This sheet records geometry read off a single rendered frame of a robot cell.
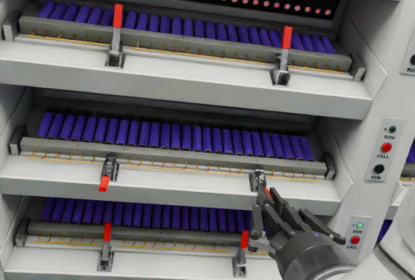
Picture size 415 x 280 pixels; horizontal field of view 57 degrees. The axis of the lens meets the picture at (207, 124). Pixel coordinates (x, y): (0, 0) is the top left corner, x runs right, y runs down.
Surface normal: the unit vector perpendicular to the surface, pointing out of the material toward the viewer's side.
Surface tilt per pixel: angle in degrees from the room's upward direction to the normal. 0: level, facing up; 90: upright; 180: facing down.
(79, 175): 20
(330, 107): 110
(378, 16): 90
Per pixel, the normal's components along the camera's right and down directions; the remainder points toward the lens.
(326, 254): -0.15, -0.96
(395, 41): 0.08, 0.38
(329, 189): 0.15, -0.74
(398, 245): -0.86, -0.48
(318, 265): -0.46, -0.86
